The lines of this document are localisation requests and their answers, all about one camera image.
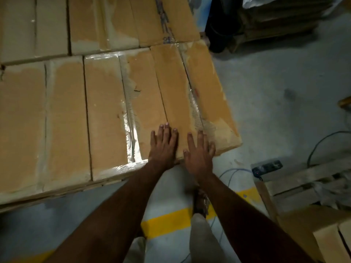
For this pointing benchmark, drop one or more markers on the person's left middle finger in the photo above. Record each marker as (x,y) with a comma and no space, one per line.
(167,131)

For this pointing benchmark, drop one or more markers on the person's right middle finger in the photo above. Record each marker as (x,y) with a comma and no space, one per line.
(200,139)

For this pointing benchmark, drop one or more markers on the person's left hand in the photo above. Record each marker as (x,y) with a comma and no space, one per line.
(163,150)

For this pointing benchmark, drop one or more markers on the person's white trousers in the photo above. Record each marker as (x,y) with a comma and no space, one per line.
(203,241)

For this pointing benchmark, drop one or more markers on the person's left forearm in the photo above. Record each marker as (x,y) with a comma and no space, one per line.
(115,216)

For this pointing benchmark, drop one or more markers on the wooden pallet under boxes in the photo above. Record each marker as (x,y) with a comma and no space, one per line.
(54,194)

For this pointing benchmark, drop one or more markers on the stack of cardboard boxes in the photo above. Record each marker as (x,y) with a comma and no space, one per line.
(68,106)

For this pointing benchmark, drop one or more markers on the person's brown shoe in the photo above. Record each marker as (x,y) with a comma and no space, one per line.
(200,201)

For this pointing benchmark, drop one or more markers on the open cardboard box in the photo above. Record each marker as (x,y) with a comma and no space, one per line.
(323,235)

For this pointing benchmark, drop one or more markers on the taped brown carton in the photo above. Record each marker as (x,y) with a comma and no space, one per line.
(203,87)

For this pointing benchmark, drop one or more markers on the black power strip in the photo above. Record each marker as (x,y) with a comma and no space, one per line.
(267,167)

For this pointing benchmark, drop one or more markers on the person's right thumb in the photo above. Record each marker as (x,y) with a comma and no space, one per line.
(186,156)

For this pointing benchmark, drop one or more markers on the black bin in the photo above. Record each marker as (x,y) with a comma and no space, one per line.
(222,24)

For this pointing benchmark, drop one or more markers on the person's left little finger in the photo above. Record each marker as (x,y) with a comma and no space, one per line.
(153,138)

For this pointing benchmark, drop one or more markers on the person's right little finger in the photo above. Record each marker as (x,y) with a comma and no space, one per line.
(212,149)

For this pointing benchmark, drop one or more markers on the white plastic sheet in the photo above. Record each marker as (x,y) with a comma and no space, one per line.
(263,1)

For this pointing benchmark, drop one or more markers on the empty wooden pallet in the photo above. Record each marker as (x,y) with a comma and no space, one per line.
(299,180)

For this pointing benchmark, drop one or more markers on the person's right hand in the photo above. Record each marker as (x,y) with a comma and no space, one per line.
(199,161)

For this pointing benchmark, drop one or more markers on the clear plastic wrap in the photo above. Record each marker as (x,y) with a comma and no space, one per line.
(333,193)

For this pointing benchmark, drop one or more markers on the person's right forearm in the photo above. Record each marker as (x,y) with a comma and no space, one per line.
(246,224)

